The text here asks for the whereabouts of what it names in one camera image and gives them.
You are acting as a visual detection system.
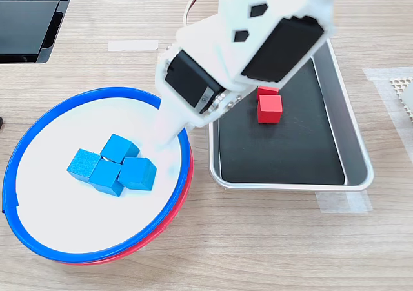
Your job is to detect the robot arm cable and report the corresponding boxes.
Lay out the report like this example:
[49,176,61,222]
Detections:
[184,0,224,27]

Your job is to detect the blue cube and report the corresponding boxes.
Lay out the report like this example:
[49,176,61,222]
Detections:
[99,133,141,165]
[88,159,125,197]
[66,148,102,184]
[117,157,158,192]

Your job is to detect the black tray mat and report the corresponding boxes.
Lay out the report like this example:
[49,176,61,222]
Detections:
[217,57,346,186]

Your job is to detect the red cube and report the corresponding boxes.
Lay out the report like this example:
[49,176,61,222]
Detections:
[257,94,284,125]
[257,85,280,97]

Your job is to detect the pale perforated plate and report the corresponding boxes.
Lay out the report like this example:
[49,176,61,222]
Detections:
[389,77,413,123]

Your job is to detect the clear tape strip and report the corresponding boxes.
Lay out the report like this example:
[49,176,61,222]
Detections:
[108,40,159,52]
[315,190,374,214]
[363,67,413,163]

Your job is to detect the steel tray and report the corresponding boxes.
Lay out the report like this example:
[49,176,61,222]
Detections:
[208,39,375,192]

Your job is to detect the white plate red rim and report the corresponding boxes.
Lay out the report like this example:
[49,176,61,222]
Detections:
[54,145,195,267]

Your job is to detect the white plate blue rim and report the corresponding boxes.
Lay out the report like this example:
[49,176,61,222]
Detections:
[1,86,192,262]

